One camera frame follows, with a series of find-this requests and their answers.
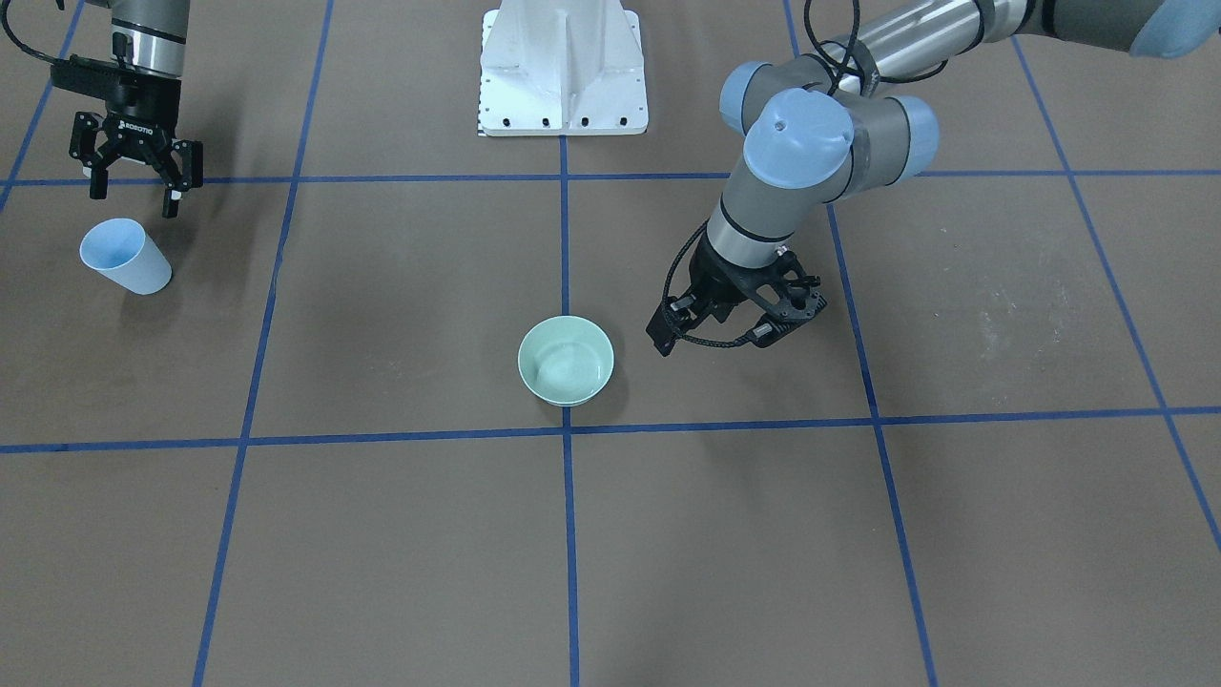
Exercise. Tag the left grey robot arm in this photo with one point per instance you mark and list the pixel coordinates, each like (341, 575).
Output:
(816, 130)

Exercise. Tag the light blue plastic cup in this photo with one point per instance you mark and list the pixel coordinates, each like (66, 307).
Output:
(121, 251)

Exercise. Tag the light green bowl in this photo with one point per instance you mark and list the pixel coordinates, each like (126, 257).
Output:
(565, 360)

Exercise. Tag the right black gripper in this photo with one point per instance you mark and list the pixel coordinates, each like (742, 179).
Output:
(139, 113)

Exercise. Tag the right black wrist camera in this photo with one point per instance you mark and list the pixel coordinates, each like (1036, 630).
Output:
(87, 76)

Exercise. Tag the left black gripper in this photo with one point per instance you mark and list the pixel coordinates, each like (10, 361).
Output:
(713, 281)

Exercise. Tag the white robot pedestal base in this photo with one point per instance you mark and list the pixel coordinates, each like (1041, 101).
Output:
(562, 68)

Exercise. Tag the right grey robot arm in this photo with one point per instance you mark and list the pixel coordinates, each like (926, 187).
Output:
(147, 38)

